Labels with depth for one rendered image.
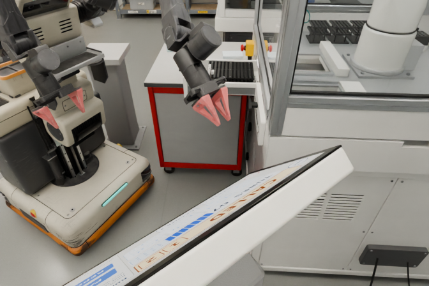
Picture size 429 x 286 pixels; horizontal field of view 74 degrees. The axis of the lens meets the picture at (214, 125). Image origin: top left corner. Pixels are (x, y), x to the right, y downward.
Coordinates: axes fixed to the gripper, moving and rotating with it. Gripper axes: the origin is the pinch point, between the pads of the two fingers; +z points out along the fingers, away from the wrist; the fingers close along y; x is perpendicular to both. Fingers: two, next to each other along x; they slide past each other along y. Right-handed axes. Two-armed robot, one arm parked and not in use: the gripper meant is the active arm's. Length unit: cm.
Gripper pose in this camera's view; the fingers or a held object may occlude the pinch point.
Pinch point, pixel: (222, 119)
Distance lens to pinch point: 69.2
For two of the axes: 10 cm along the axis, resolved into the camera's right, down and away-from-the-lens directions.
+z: 5.0, 8.6, -1.0
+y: 7.7, -3.9, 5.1
